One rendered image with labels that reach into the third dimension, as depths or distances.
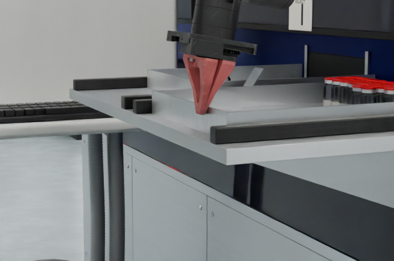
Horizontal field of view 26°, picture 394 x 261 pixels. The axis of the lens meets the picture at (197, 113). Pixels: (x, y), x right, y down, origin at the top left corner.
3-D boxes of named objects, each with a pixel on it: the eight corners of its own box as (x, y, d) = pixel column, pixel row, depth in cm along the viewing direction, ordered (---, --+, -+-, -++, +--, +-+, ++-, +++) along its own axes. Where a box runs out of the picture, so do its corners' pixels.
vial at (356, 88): (360, 115, 125) (361, 84, 124) (369, 117, 123) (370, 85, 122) (347, 116, 124) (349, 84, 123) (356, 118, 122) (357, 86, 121)
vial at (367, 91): (369, 117, 123) (370, 85, 122) (379, 119, 121) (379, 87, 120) (356, 118, 122) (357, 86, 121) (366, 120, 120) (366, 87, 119)
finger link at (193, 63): (244, 122, 109) (257, 48, 108) (194, 115, 106) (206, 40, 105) (221, 115, 115) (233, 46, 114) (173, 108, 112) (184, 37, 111)
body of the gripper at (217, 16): (257, 59, 108) (266, 1, 108) (183, 47, 104) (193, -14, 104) (234, 56, 114) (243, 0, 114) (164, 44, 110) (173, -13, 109)
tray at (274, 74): (301, 80, 177) (301, 63, 177) (374, 94, 154) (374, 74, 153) (146, 87, 164) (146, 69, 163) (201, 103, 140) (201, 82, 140)
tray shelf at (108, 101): (289, 87, 182) (289, 78, 182) (539, 138, 118) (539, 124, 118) (69, 98, 163) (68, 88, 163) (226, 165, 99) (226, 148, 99)
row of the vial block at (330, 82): (332, 105, 136) (332, 77, 135) (401, 121, 120) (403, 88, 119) (320, 106, 135) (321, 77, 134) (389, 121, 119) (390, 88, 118)
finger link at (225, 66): (227, 119, 108) (240, 46, 107) (176, 113, 105) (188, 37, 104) (205, 112, 114) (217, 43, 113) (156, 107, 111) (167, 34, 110)
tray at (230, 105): (343, 102, 142) (344, 81, 141) (448, 124, 118) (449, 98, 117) (152, 114, 128) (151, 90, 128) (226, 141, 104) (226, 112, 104)
